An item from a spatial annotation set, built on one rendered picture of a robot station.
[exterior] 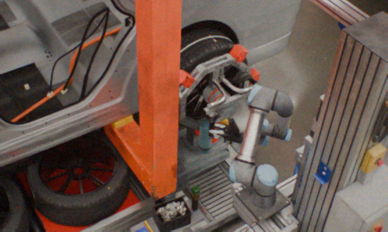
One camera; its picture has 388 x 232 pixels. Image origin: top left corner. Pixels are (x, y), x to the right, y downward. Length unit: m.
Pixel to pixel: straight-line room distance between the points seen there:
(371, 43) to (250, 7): 1.53
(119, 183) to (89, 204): 0.24
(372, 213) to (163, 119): 1.16
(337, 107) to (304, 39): 3.12
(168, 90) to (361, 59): 1.03
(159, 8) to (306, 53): 3.12
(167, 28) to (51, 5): 1.73
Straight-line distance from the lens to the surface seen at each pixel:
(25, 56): 4.16
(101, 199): 3.69
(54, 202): 3.72
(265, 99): 3.14
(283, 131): 3.43
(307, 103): 5.09
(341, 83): 2.60
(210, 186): 4.30
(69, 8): 4.26
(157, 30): 2.71
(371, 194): 2.95
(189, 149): 4.29
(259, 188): 3.18
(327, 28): 5.97
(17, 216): 3.70
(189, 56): 3.61
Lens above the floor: 3.46
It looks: 44 degrees down
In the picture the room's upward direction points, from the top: 3 degrees clockwise
